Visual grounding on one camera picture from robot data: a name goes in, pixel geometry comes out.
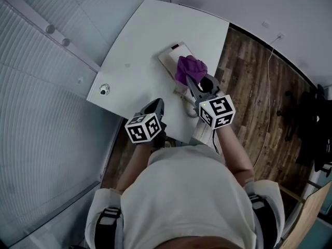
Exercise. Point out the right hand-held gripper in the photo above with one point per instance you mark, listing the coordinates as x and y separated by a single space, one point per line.
218 110

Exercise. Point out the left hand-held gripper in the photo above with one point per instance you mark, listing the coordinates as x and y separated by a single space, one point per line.
142 130

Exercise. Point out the purple cloth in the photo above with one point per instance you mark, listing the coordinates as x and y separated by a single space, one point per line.
190 69

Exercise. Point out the white telephone handset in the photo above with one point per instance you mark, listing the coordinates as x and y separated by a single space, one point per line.
166 63

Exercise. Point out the person's left forearm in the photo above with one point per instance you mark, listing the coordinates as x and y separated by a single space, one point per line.
133 165

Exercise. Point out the person's right forearm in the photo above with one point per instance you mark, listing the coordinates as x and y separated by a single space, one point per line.
234 154

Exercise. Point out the white desk telephone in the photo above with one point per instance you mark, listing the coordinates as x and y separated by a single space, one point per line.
179 51

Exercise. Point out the person's white shirt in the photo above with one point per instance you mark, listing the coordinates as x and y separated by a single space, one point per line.
186 196

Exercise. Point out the white window blind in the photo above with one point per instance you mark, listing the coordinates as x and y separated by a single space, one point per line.
93 17
46 128

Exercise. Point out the round grey window knob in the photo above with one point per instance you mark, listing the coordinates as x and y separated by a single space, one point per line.
65 41
50 28

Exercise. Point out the black office chair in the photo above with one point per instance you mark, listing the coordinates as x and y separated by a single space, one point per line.
313 128

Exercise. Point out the wooden table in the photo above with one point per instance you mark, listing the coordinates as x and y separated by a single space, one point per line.
308 216

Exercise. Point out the blank white wall plate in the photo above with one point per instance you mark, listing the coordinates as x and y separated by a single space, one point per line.
266 24

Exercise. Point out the white wall socket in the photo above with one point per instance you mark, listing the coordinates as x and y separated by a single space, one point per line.
280 36

